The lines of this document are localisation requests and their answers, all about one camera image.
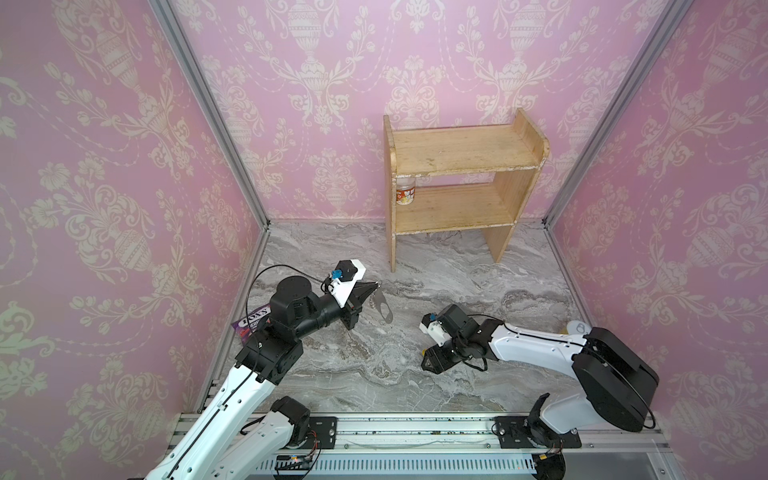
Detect silver metal keyring bottle opener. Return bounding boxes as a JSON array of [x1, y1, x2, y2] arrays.
[[371, 289, 394, 324]]

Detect small jar red label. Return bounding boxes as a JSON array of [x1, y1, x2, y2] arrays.
[[395, 177, 416, 205]]

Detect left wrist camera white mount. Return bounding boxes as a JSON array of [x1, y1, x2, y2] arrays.
[[327, 259, 366, 307]]

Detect white yellow round tin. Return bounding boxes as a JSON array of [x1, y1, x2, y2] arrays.
[[566, 320, 592, 335]]

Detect wooden two-tier shelf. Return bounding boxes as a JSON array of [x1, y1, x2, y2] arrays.
[[383, 108, 551, 266]]

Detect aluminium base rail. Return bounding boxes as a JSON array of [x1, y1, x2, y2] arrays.
[[157, 411, 682, 480]]

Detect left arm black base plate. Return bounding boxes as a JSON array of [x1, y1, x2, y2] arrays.
[[300, 416, 338, 450]]

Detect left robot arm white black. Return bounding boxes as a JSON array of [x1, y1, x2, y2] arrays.
[[147, 268, 379, 479]]

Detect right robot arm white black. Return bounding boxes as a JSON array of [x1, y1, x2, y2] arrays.
[[419, 304, 659, 450]]

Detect purple Fox's candy bag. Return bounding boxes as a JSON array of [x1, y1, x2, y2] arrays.
[[231, 304, 271, 345]]

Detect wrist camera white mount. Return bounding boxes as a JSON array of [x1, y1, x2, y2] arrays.
[[327, 259, 366, 307], [419, 313, 452, 347]]

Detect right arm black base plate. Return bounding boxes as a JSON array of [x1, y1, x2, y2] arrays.
[[491, 416, 582, 451]]

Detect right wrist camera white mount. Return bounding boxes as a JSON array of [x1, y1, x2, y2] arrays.
[[419, 313, 452, 347]]

